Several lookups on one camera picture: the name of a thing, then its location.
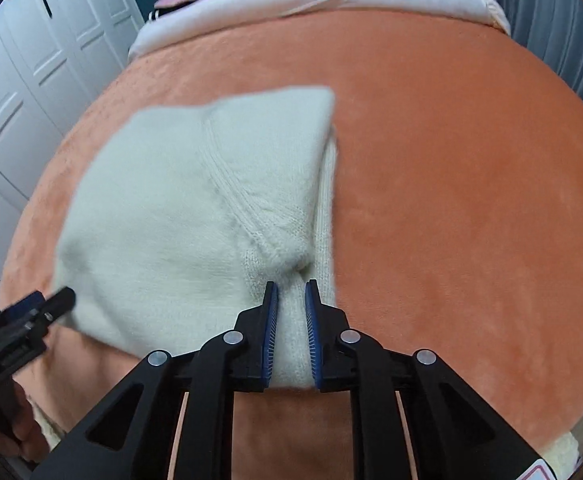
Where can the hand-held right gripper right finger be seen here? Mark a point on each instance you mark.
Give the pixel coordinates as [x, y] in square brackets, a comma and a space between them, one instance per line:
[313, 332]

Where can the cream knit sweater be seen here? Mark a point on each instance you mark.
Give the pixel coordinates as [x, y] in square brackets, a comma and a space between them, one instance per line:
[181, 220]

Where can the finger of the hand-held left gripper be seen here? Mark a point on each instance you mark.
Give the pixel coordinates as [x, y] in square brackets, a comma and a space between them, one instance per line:
[21, 310]
[60, 302]

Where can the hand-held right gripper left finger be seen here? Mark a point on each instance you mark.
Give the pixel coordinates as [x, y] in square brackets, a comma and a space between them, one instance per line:
[270, 332]

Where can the person's left hand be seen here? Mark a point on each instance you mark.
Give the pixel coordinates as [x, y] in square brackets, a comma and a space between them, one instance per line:
[28, 427]

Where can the cream fuzzy cloth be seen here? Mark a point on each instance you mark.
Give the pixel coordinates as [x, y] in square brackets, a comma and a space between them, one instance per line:
[564, 457]

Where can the white wardrobe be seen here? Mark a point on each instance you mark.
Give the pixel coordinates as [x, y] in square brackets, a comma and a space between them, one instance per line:
[31, 85]

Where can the pale pink pillow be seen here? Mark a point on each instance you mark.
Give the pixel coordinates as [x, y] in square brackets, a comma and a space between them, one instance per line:
[494, 7]

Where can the grey curtain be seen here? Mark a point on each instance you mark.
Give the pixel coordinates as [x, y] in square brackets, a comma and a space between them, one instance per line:
[556, 25]

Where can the orange plush blanket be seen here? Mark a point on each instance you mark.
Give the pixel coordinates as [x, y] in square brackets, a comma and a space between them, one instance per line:
[446, 210]

